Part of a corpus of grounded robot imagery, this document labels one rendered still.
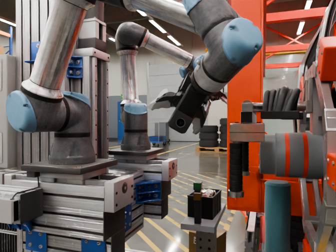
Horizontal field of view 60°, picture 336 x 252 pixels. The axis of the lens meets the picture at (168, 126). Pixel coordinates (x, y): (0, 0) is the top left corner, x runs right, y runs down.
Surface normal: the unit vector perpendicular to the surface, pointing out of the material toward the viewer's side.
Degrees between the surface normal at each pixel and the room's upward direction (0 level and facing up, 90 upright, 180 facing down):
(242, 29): 66
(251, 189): 90
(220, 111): 90
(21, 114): 97
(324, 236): 135
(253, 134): 90
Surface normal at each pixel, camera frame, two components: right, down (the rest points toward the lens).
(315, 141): -0.24, -0.65
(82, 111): 0.86, 0.00
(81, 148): 0.63, -0.30
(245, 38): 0.36, -0.40
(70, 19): 0.51, 0.44
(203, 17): -0.68, 0.13
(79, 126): 0.67, 0.01
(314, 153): -0.31, -0.18
